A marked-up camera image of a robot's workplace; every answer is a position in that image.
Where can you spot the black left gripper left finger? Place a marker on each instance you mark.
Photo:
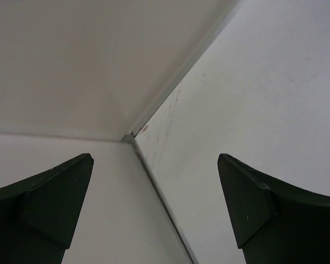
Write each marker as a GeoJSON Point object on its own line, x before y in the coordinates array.
{"type": "Point", "coordinates": [39, 214]}

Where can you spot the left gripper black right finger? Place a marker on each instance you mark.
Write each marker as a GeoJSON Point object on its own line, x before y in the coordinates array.
{"type": "Point", "coordinates": [274, 221]}

